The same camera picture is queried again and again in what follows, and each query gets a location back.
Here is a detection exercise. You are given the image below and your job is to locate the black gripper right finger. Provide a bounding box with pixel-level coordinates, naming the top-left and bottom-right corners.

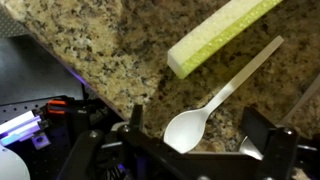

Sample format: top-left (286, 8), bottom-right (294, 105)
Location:
top-left (241, 106), bottom-right (278, 156)

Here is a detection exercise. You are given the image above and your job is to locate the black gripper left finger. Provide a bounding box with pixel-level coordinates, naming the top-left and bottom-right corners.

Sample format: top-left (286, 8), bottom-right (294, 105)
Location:
top-left (129, 104), bottom-right (145, 130)

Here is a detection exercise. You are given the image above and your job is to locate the silver metal spoon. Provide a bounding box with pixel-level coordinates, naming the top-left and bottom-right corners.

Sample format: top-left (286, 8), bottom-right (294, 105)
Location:
top-left (238, 73), bottom-right (320, 161)

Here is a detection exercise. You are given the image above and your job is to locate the white plastic spoon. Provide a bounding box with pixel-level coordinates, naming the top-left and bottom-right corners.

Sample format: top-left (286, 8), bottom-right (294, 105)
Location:
top-left (163, 35), bottom-right (285, 155)

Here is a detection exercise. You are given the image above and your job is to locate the black orange bar clamp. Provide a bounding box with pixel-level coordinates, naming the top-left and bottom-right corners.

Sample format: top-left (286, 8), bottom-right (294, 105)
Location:
top-left (43, 98), bottom-right (111, 123)

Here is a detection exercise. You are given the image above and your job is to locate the yellow green sponge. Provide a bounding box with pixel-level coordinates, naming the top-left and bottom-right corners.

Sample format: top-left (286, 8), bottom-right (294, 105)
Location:
top-left (166, 0), bottom-right (284, 80)

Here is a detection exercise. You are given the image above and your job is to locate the aluminium robot mounting plate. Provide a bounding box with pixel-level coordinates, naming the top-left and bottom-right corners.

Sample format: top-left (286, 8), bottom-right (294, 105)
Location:
top-left (0, 109), bottom-right (52, 151)

